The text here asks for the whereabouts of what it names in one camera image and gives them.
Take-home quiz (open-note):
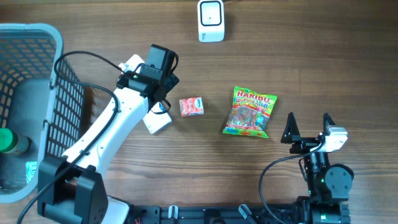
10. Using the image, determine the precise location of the white barcode scanner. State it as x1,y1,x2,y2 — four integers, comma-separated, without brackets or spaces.
197,0,225,43

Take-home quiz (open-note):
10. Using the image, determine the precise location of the green Haribo gummy bag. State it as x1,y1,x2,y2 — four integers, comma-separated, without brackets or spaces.
222,86,277,139

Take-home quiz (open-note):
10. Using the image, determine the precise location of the green lid jar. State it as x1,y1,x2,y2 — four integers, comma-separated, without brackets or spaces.
1,128,29,155

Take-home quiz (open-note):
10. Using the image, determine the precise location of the white blue carton box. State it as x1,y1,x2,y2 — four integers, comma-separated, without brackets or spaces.
143,103,172,134

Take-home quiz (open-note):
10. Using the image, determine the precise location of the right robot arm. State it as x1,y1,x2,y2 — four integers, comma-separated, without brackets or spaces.
280,113,354,223

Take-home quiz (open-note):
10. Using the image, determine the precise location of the teal wet wipes pack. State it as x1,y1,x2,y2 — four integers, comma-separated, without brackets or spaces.
25,161,37,183

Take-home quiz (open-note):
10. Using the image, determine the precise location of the grey plastic mesh basket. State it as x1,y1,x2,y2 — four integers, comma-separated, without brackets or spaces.
1,24,85,203

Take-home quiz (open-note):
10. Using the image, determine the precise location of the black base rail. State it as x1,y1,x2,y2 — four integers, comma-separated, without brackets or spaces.
124,203,351,224

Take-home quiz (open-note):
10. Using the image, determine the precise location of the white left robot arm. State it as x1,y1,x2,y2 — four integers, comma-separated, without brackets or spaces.
33,44,179,223

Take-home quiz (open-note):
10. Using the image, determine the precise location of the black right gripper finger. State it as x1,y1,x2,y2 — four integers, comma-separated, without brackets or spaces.
280,112,301,144
323,113,335,133

